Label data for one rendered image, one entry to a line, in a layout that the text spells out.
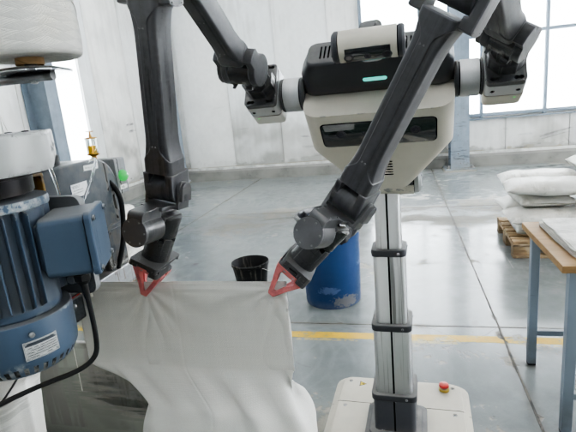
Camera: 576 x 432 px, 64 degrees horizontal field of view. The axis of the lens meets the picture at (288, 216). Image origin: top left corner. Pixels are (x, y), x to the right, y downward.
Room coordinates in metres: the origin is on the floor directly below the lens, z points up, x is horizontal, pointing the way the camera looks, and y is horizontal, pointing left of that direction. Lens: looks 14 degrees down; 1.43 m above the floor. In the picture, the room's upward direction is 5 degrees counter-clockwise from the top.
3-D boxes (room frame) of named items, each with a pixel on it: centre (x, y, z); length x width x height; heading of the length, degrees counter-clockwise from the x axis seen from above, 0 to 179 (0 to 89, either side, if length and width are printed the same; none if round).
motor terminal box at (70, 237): (0.67, 0.31, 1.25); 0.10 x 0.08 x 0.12; 11
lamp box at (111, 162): (1.18, 0.44, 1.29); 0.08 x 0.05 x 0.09; 76
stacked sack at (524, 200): (3.95, -2.19, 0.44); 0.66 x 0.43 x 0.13; 166
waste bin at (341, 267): (3.17, -0.28, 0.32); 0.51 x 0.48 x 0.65; 166
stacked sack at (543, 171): (4.10, -2.29, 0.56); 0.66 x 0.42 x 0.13; 70
